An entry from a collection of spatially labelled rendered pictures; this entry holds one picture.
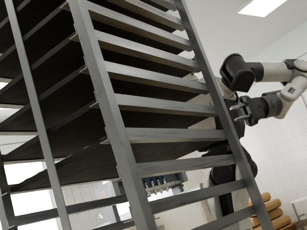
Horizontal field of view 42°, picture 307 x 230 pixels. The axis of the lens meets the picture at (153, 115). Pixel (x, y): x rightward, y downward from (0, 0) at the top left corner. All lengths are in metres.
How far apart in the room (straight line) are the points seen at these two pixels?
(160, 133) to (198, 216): 1.64
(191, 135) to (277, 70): 0.76
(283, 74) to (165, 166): 0.98
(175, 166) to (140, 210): 0.24
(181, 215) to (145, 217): 1.95
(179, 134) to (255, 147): 6.40
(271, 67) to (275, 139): 5.45
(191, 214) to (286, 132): 4.61
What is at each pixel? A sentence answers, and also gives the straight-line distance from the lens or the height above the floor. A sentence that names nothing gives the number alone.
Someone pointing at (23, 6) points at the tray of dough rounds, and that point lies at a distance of 1.18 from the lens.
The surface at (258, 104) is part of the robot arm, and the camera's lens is 1.58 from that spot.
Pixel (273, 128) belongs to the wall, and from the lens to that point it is 7.24.
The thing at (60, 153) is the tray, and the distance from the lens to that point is 1.28.
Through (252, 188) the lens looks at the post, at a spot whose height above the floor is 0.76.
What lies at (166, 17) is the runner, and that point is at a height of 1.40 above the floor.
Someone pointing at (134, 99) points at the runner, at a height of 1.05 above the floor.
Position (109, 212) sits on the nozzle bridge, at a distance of 3.23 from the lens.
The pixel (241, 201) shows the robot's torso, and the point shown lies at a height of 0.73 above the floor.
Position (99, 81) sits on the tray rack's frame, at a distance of 0.91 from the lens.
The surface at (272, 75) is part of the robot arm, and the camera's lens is 1.84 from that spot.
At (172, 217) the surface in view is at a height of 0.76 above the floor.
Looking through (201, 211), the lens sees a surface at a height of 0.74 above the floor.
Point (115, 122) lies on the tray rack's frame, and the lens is 0.87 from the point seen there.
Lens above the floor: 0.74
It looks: 15 degrees up
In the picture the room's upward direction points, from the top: 19 degrees counter-clockwise
